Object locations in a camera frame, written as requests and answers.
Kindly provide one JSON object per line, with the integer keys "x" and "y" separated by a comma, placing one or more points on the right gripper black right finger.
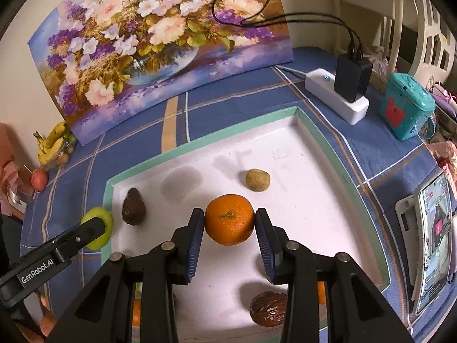
{"x": 356, "y": 309}

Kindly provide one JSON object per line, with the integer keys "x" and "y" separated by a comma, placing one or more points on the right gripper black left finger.
{"x": 103, "y": 310}

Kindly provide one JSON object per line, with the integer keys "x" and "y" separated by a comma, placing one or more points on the orange mandarin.
{"x": 136, "y": 312}

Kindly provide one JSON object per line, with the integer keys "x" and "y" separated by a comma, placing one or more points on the small orange tangerine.
{"x": 321, "y": 293}

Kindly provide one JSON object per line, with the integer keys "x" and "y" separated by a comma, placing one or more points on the long dark brown avocado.
{"x": 268, "y": 309}

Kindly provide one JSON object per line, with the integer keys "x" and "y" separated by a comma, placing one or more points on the green fruit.
{"x": 101, "y": 220}

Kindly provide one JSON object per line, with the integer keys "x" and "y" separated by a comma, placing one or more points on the small dark brown avocado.
{"x": 134, "y": 210}

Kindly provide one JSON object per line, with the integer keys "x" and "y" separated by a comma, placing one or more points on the orange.
{"x": 229, "y": 219}

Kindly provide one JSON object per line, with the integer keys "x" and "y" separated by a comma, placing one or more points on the yellowish round longan fruit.
{"x": 257, "y": 180}

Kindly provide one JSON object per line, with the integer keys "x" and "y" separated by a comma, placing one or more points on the person's left hand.
{"x": 48, "y": 321}

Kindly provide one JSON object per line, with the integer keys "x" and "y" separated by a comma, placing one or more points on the red apple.
{"x": 39, "y": 180}

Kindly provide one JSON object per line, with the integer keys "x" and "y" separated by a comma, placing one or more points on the smartphone with lit screen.
{"x": 432, "y": 201}

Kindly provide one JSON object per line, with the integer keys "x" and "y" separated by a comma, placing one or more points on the pink wrapped flower bouquet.
{"x": 16, "y": 188}

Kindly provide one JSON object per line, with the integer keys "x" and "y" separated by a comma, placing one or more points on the white phone stand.
{"x": 406, "y": 215}

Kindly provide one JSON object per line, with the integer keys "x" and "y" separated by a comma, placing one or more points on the yellow banana bunch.
{"x": 48, "y": 147}

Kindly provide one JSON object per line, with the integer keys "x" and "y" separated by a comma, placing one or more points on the glass fruit bowl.
{"x": 60, "y": 156}

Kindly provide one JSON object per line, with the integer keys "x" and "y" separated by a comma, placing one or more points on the white tray with teal rim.
{"x": 278, "y": 161}

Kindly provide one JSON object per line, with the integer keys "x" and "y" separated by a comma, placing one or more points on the pile of colourful clutter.
{"x": 442, "y": 145}

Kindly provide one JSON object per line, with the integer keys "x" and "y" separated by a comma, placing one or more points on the teal toy box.
{"x": 406, "y": 106}

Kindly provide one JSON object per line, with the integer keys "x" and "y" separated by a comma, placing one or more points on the white power strip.
{"x": 320, "y": 83}

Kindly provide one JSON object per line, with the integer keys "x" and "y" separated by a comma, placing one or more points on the black power adapter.
{"x": 352, "y": 75}

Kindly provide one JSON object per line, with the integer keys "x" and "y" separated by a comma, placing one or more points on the floral still life painting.
{"x": 104, "y": 61}

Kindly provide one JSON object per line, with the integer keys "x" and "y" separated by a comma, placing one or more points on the white lattice furniture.
{"x": 412, "y": 38}

